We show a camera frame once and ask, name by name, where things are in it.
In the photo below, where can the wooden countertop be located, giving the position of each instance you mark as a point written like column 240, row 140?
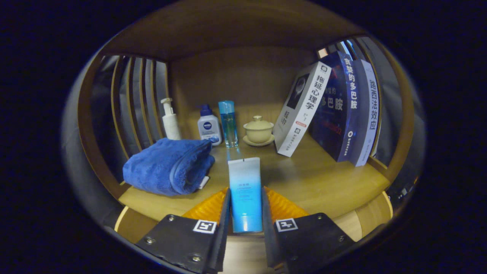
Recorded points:
column 304, row 179

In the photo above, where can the white book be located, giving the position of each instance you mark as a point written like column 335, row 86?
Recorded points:
column 300, row 114

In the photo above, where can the wooden cabinet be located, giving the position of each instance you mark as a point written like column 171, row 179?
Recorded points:
column 228, row 26

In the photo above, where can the beige lidded teacup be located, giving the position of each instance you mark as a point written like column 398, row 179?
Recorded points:
column 258, row 131

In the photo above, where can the dark blue book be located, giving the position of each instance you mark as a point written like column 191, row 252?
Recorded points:
column 335, row 114

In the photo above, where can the white pump bottle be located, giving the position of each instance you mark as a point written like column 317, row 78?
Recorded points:
column 171, row 125

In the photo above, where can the clear blue bottle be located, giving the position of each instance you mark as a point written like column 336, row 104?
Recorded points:
column 229, row 125

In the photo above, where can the blue squeeze tube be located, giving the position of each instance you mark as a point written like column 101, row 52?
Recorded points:
column 245, row 190

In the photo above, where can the folded blue towel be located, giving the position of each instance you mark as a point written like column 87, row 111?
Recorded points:
column 167, row 167

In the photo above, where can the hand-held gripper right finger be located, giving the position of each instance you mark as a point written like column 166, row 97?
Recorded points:
column 308, row 239

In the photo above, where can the white bottle with blue cap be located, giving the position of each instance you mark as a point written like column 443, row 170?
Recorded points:
column 208, row 129

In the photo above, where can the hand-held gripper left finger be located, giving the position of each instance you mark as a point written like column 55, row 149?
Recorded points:
column 182, row 239

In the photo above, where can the wooden drawer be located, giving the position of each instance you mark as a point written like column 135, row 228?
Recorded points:
column 243, row 255

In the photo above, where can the pale blue book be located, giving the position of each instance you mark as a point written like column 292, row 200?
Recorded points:
column 370, row 114

